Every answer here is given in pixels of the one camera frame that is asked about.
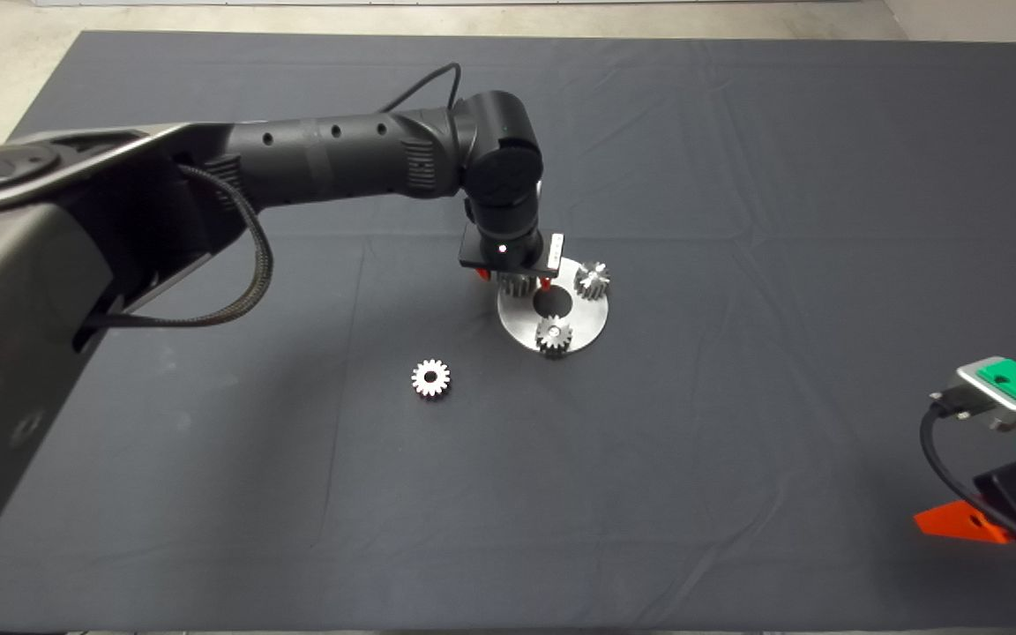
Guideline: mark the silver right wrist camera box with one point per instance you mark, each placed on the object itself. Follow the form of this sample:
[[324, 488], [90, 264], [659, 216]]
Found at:
[[984, 392]]

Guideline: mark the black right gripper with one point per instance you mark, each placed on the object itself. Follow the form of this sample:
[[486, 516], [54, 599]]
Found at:
[[1015, 503]]

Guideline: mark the round metal plate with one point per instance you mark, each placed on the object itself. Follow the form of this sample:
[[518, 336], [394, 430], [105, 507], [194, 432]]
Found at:
[[587, 322]]

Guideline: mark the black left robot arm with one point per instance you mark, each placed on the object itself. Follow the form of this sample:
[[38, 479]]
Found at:
[[332, 159]]

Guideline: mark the large steel gear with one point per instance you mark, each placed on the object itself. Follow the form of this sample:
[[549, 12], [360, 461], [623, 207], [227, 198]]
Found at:
[[517, 285]]

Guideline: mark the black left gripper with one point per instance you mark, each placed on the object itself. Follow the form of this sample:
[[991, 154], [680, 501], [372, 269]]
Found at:
[[473, 257]]

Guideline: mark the small steel gear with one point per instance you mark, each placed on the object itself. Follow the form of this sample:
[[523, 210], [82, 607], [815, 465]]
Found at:
[[592, 282], [431, 391], [554, 339]]

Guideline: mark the dark grey table cloth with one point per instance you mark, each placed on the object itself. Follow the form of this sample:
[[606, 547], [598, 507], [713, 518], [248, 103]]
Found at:
[[737, 176]]

